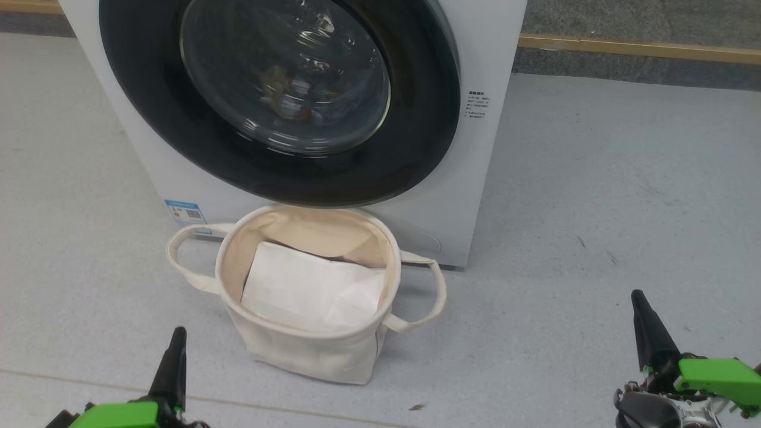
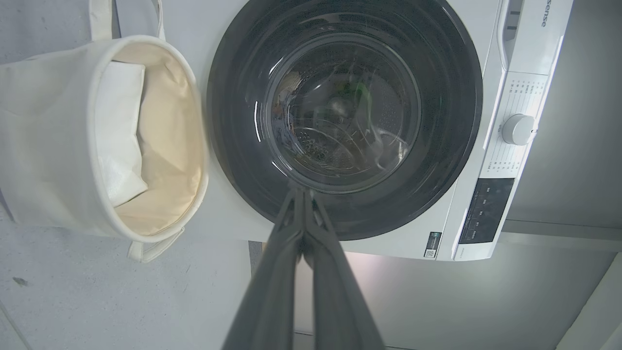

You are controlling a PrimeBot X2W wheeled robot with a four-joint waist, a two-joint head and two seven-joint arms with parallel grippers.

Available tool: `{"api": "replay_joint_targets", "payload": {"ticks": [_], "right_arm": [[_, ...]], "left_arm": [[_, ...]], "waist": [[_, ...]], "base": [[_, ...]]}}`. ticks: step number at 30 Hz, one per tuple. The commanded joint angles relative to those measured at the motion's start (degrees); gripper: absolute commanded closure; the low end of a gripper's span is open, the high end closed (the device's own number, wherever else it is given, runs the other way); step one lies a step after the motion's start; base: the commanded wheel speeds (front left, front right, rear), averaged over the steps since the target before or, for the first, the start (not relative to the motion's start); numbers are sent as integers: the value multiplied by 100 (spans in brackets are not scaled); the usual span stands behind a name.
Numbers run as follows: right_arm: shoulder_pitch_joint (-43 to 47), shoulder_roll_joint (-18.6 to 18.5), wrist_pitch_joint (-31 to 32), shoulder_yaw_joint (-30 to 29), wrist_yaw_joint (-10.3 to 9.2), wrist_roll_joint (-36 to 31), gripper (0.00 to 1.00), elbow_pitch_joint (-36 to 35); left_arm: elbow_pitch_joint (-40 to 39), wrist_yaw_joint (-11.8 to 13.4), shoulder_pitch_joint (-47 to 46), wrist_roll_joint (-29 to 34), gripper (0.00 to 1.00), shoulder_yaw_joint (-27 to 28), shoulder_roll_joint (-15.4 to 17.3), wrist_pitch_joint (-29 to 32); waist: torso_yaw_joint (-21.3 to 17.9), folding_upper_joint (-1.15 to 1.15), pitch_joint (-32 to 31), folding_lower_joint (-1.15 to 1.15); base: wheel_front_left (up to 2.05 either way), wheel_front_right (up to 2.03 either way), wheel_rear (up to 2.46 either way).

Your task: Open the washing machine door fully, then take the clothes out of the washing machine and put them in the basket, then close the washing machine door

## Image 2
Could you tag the silver control knob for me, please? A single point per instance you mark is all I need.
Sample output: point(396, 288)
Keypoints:
point(517, 130)

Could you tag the dark round washer door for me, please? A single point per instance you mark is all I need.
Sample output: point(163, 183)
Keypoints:
point(243, 160)

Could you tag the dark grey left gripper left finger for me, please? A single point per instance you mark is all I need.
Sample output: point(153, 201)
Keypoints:
point(272, 291)

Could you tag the white washing machine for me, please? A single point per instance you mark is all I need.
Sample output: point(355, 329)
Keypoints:
point(491, 39)

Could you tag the white detergent drawer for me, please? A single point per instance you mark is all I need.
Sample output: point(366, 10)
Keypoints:
point(539, 43)

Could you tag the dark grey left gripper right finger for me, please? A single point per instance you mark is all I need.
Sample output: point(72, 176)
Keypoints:
point(335, 301)

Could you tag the small QR label sticker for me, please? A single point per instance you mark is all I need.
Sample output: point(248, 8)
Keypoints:
point(432, 245)

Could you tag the black control display panel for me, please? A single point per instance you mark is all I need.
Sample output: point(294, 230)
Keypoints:
point(486, 211)

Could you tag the cream canvas laundry basket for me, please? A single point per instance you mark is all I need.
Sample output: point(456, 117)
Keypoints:
point(43, 146)

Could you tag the white folded pad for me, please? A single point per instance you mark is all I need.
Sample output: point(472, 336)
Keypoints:
point(119, 126)

